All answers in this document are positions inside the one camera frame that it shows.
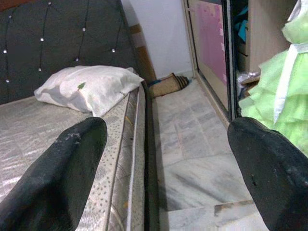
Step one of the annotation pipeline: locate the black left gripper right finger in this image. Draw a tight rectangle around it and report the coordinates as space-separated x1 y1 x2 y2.
227 117 308 231

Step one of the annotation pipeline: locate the dark tufted studded headboard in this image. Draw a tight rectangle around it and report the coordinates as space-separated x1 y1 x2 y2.
0 0 145 105

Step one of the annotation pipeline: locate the beige wooden wardrobe panel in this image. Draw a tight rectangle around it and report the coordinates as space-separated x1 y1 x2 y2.
244 0 299 73

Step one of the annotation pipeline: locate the patterned grey mattress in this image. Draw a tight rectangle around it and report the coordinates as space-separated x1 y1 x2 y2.
0 84 147 231

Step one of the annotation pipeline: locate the teal cloth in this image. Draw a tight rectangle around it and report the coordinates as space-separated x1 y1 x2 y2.
233 6 250 45

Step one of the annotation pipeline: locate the dark bed frame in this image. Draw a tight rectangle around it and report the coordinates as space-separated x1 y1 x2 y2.
141 80 161 231

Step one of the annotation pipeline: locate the wardrobe sliding door pink panel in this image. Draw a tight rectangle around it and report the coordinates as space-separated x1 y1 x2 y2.
182 0 236 127

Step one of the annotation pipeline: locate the light green ruffled dress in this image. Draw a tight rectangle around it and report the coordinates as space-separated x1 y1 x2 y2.
238 0 308 157

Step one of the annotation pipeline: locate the white pillow with lettering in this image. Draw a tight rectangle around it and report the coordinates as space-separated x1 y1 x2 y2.
34 64 144 117

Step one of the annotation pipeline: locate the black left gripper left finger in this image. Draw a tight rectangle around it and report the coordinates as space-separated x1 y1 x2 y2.
0 117 108 231

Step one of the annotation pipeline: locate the rolled beige woven mat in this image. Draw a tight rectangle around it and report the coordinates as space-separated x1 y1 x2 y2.
148 73 190 99

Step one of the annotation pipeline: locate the brown wooden board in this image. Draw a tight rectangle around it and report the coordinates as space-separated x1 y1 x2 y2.
128 23 157 84

